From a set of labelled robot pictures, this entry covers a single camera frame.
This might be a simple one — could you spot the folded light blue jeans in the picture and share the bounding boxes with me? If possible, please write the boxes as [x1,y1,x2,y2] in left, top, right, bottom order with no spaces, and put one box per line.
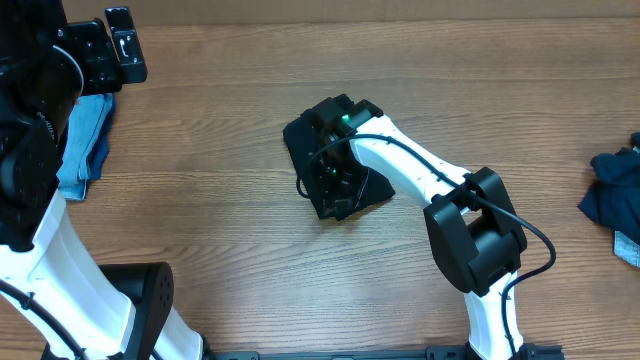
[57,93,116,201]

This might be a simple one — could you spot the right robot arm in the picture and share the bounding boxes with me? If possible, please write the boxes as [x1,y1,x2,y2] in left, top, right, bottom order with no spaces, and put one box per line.
[305,95,527,359]

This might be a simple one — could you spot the dark navy garment pile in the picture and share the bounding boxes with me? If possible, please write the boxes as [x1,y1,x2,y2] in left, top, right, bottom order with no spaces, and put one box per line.
[578,132,639,242]

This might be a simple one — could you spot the black garment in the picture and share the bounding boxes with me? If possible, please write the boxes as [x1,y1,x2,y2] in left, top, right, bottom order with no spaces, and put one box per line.
[283,109,395,221]

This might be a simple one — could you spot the light denim fabric piece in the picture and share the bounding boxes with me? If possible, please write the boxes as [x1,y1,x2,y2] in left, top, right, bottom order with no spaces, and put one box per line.
[613,231,640,268]

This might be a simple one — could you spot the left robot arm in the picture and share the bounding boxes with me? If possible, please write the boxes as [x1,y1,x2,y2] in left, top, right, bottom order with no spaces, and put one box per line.
[1,0,212,360]

